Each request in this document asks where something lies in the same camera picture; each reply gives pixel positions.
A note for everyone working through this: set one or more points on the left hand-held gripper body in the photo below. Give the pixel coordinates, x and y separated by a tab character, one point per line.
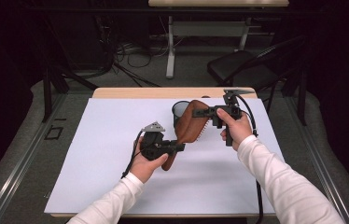
154	146

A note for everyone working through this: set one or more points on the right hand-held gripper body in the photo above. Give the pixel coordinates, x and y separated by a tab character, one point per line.
233	110

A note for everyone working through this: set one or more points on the brown wooden hairbrush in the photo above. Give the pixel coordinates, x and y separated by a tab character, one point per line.
191	127

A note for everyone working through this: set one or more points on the black mesh pen cup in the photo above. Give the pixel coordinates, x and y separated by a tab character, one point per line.
178	109

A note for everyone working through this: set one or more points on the person's right hand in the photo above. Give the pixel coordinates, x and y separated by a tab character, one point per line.
239	130

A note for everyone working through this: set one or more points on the person's left hand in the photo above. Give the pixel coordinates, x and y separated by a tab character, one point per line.
146	169

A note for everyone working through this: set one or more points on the black folding chair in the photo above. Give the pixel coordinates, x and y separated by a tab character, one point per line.
231	63

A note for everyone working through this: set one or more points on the white table sheet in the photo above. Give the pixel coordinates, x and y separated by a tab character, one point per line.
101	186

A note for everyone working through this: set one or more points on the white-framed desk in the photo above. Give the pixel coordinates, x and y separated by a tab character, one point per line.
171	46

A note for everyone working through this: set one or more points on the black metal stand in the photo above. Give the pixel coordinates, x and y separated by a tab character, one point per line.
47	93

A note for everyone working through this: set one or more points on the metal floor rail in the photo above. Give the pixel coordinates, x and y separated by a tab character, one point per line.
17	168
325	168

